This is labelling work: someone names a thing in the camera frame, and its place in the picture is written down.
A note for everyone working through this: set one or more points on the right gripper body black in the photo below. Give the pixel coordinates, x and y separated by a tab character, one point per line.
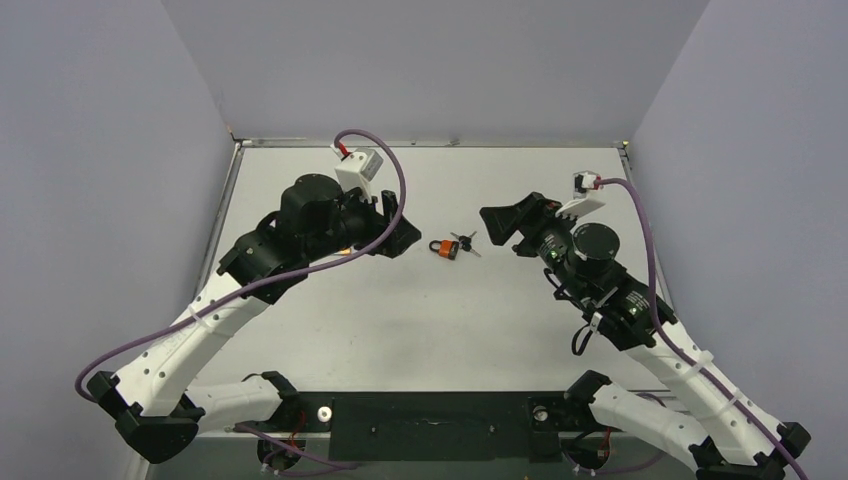
528	223

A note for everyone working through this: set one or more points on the orange padlock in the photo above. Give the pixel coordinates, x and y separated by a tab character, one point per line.
447	249

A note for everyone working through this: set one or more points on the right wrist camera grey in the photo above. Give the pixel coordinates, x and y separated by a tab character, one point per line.
586	199

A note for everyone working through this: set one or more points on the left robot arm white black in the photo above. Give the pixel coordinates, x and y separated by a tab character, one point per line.
157	408

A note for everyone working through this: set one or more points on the orange padlock keys black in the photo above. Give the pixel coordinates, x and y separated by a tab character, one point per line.
466	243

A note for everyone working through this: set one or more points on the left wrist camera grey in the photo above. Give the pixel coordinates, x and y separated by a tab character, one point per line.
357	170

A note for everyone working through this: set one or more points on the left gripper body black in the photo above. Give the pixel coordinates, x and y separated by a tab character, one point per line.
360	218

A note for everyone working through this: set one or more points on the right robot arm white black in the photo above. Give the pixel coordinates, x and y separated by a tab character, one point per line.
720	433

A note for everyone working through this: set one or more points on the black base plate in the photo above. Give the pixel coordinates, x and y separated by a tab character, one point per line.
437	426

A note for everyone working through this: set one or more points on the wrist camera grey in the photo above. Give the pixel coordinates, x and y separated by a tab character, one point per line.
586	199
357	170

